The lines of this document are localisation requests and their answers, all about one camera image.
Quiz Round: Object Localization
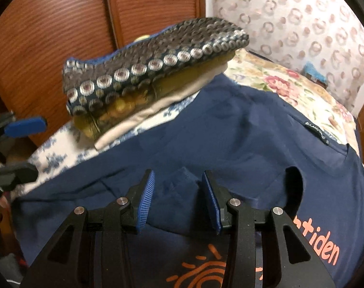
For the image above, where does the wooden wardrobe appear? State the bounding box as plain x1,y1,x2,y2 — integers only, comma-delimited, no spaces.
0,0,207,155

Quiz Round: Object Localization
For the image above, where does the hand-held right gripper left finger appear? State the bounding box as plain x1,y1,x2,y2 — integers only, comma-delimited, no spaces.
20,169,156,288

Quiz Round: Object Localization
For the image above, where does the navy blue t-shirt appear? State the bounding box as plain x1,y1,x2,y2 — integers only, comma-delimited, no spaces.
12,73,364,288

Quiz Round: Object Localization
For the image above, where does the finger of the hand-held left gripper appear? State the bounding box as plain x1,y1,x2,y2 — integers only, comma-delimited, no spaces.
0,162,39,194
0,112,48,164

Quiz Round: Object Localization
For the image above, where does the light blue object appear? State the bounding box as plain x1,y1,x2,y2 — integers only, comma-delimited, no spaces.
301,61,328,90

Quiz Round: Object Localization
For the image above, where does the beige folded cloth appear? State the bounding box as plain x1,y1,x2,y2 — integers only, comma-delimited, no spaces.
94,61,229,150

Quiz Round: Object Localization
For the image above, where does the olive yellow folded cloth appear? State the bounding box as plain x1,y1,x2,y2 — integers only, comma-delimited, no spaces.
72,51,236,141

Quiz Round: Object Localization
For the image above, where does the circle-patterned curtain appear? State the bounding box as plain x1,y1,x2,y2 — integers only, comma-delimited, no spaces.
210,0,364,117

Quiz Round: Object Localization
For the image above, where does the colourful floral blanket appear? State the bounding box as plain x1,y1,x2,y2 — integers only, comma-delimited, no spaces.
224,48,360,152

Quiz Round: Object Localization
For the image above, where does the white blue floral bedsheet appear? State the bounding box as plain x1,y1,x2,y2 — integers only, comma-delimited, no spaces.
27,91,200,188

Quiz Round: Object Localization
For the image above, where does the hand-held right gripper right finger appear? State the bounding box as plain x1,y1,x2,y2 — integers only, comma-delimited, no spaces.
201,170,335,288

